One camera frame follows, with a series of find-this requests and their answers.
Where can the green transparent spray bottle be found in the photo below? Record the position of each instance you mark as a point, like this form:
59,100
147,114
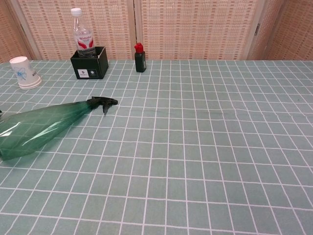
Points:
36,127

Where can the green grid-patterned table surface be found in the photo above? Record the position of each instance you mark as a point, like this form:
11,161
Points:
195,147

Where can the small black bottle red cap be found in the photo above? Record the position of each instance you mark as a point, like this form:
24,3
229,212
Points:
140,61

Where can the clear water bottle white cap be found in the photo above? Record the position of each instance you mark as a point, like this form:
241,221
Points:
83,36

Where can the black open cardboard box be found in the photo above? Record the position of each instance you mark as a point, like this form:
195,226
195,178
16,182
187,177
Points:
91,66

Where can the metal screen hinge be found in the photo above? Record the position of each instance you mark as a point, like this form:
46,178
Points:
256,29

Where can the white paper cup blue flower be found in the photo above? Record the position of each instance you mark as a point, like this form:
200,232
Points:
24,73

